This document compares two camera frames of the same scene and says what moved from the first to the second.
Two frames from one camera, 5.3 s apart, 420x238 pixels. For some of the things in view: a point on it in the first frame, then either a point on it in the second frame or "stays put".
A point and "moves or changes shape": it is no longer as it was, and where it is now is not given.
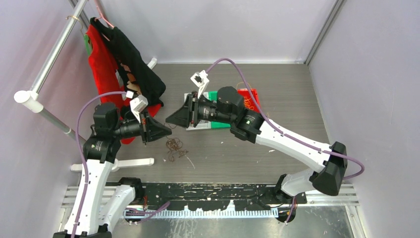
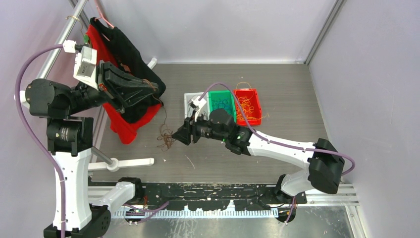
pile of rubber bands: x=174 y=145 moves or changes shape
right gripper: x=183 y=116 -> x=184 y=132
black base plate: x=213 y=196 stays put
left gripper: x=151 y=129 -> x=121 y=95
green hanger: x=86 y=37 stays put
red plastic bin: x=249 y=103 stays put
